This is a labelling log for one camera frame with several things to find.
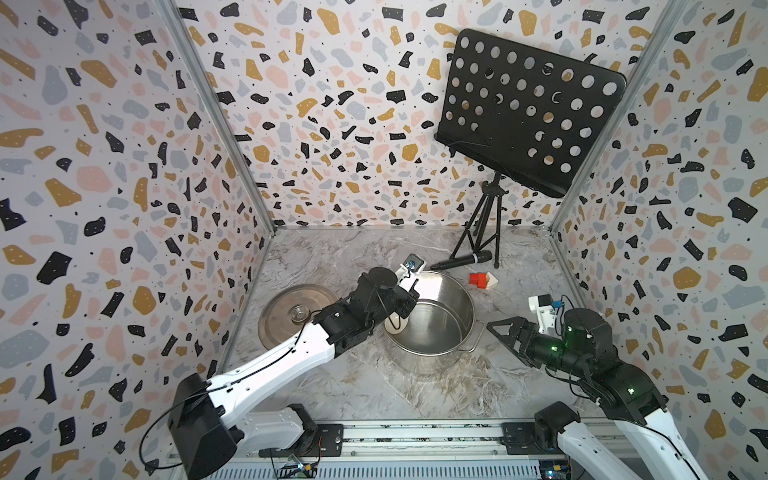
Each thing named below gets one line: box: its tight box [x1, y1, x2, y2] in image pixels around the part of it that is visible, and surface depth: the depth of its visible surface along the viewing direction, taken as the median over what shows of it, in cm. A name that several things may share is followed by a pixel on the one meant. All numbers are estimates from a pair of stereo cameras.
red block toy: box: [469, 272, 487, 289], surface depth 108 cm
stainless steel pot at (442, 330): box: [382, 271, 485, 375], surface depth 87 cm
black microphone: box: [430, 250, 492, 270], surface depth 112 cm
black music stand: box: [434, 28, 627, 268], surface depth 70 cm
